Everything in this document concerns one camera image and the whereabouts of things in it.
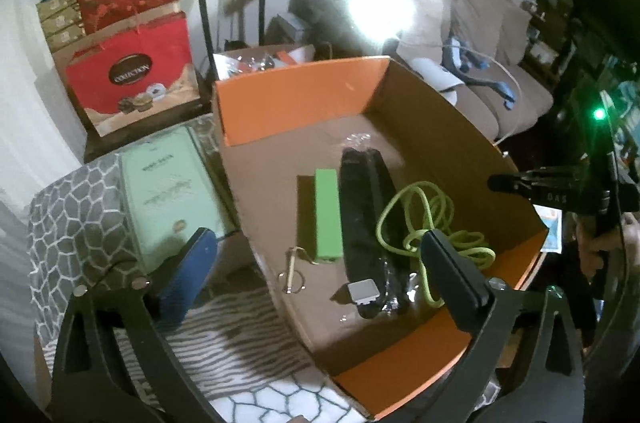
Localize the gold key clip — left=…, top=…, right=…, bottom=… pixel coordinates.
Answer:
left=277, top=245, right=321, bottom=297

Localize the mint green gift box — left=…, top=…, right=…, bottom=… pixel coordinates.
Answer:
left=120, top=127, right=239, bottom=277

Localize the white cable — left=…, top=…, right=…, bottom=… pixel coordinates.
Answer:
left=395, top=38, right=524, bottom=144

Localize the neon green cable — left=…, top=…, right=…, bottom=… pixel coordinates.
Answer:
left=375, top=184, right=497, bottom=309

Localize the black bundle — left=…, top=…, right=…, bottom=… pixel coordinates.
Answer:
left=339, top=147, right=414, bottom=320

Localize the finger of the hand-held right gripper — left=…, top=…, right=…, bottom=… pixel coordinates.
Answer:
left=487, top=167, right=587, bottom=206

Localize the dark cluttered shelf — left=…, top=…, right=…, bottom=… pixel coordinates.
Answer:
left=520, top=0, right=577, bottom=84

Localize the orange cardboard box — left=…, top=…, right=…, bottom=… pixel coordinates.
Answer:
left=212, top=55, right=551, bottom=422

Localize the person's right hand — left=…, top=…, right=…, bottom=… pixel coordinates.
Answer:
left=575, top=210, right=640, bottom=284

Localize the cardboard box of clutter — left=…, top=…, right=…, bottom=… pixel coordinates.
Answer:
left=212, top=44, right=319, bottom=82

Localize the white cylindrical device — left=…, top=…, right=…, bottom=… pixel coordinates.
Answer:
left=412, top=58, right=466, bottom=106

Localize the small gold box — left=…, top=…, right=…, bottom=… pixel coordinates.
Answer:
left=47, top=25, right=86, bottom=49
left=40, top=10, right=84, bottom=34
left=35, top=0, right=81, bottom=16

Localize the black speaker stand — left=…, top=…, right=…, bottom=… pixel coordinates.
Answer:
left=257, top=0, right=269, bottom=46
left=197, top=0, right=219, bottom=82

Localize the red chocolate collection gift bag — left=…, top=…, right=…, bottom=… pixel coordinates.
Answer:
left=65, top=13, right=201, bottom=139

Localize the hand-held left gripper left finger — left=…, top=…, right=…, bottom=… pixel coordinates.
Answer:
left=50, top=228, right=222, bottom=423

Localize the white blue face mask packet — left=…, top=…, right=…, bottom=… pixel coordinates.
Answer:
left=540, top=208, right=564, bottom=255

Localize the brown sofa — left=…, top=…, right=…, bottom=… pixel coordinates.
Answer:
left=287, top=0, right=557, bottom=140

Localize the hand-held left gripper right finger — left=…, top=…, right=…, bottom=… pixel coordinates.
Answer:
left=420, top=230, right=587, bottom=423

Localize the light green power bank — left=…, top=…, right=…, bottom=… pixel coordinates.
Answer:
left=314, top=168, right=340, bottom=265

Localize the small pale square block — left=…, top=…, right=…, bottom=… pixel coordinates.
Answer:
left=347, top=280, right=381, bottom=307

